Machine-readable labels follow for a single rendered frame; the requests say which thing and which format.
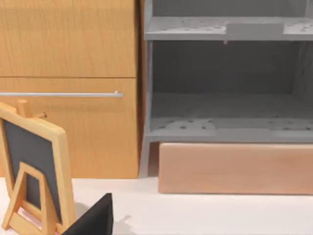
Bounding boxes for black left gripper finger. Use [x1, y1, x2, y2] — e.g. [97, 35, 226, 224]
[60, 192, 113, 235]

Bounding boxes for wooden framed blackboard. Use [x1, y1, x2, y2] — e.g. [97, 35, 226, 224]
[0, 99, 77, 235]

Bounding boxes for wooden cupboard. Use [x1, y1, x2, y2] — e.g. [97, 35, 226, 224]
[0, 0, 161, 180]

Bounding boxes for pale wooden drawer front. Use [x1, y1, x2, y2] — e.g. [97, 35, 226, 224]
[157, 142, 313, 195]

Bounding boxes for grey pierced shelf unit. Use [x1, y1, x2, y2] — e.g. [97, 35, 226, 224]
[143, 0, 313, 177]

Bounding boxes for plain wooden drawer front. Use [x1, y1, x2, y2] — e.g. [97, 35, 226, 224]
[0, 0, 137, 79]

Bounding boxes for wooden drawer front with handle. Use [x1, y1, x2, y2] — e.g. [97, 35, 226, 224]
[0, 77, 139, 180]

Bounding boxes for long metal handle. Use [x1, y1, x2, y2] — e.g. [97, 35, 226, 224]
[0, 91, 124, 98]

